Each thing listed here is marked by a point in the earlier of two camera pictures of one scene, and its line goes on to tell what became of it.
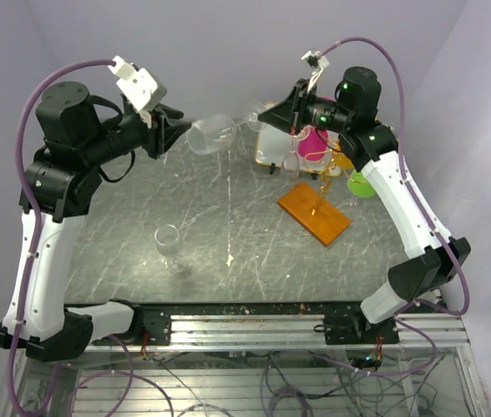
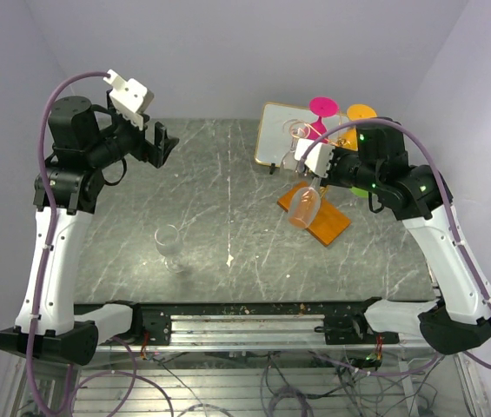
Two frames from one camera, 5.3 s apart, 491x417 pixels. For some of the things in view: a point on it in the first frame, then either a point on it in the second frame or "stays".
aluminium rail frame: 321,365 stays
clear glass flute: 214,135 to 304,205
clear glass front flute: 167,238 stays
